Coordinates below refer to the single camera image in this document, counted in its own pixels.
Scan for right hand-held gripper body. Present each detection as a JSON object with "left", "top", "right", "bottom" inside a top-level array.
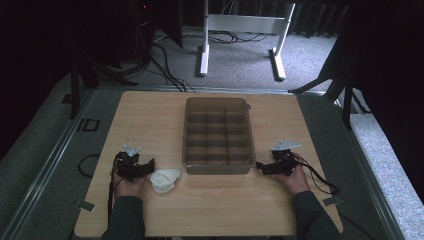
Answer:
[{"left": 268, "top": 140, "right": 302, "bottom": 177}]

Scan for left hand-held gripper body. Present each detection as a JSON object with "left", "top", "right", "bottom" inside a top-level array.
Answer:
[{"left": 114, "top": 143, "right": 152, "bottom": 183}]

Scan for white cloth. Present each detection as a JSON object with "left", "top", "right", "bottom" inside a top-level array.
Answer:
[{"left": 148, "top": 168, "right": 183, "bottom": 194}]

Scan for translucent divided storage box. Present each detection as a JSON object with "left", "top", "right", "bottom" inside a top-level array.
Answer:
[{"left": 181, "top": 96, "right": 257, "bottom": 176}]

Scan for person's left hand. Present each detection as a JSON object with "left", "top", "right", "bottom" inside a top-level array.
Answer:
[{"left": 112, "top": 171, "right": 148, "bottom": 200}]

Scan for person's right hand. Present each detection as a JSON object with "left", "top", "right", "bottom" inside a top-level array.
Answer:
[{"left": 273, "top": 152, "right": 312, "bottom": 196}]

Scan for grey tape piece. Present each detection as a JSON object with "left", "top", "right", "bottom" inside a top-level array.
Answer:
[
  {"left": 322, "top": 195, "right": 343, "bottom": 207},
  {"left": 77, "top": 199, "right": 97, "bottom": 213}
]

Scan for black stand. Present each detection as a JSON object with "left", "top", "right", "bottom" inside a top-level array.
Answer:
[
  {"left": 68, "top": 49, "right": 138, "bottom": 120},
  {"left": 287, "top": 66, "right": 372, "bottom": 130}
]

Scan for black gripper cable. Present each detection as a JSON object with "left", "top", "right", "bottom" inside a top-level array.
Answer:
[
  {"left": 106, "top": 156, "right": 120, "bottom": 224},
  {"left": 293, "top": 155, "right": 342, "bottom": 196}
]

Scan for looped black cable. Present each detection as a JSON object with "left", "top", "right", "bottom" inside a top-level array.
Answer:
[{"left": 77, "top": 153, "right": 101, "bottom": 178}]

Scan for black floor cables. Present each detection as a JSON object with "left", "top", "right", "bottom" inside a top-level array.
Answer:
[{"left": 146, "top": 29, "right": 272, "bottom": 93}]

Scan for white metal desk frame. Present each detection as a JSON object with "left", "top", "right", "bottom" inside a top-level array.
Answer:
[{"left": 198, "top": 0, "right": 297, "bottom": 82}]

